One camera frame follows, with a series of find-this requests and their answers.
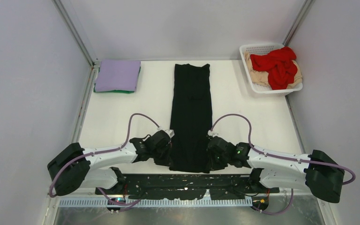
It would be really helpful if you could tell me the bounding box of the aluminium frame post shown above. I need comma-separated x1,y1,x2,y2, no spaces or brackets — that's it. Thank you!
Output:
52,0,100,69
282,0,315,46

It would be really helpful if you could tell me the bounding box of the red t shirt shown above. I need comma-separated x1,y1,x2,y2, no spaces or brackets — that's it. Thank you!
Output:
250,47,298,90

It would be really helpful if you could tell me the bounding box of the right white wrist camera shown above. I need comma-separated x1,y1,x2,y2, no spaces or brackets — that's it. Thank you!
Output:
207,130,218,137

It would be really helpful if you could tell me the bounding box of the left aluminium frame post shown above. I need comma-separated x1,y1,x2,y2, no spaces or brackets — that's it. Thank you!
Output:
52,0,100,69

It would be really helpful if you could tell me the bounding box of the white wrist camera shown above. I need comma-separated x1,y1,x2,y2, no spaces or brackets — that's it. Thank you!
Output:
207,130,218,137
164,129,174,139

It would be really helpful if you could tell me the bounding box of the right aluminium frame post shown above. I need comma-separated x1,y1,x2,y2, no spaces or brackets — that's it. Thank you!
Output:
282,0,315,46

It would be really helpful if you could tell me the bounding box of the beige t shirt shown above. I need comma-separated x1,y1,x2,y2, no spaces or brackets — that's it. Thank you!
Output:
244,51,302,89

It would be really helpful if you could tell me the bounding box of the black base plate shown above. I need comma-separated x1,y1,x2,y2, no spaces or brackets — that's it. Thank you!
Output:
103,174,279,200

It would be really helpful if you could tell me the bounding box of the black t shirt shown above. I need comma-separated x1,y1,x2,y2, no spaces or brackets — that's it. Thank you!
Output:
170,64,212,173

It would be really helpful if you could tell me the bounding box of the folded purple t shirt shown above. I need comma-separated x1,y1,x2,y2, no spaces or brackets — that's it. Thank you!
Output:
94,60,142,93

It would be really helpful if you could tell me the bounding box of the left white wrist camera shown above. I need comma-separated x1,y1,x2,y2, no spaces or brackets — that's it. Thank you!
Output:
164,129,174,139

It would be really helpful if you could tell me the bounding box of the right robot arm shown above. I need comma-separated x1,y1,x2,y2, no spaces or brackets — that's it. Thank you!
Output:
207,136,345,203

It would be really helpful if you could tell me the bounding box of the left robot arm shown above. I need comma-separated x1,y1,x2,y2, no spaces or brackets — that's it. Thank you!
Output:
47,130,174,197

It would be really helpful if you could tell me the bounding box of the white cable duct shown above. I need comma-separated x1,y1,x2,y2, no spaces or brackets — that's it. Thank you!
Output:
58,196,253,208

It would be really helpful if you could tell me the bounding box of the white plastic basket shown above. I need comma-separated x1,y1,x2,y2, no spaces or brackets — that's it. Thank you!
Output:
239,42,303,97

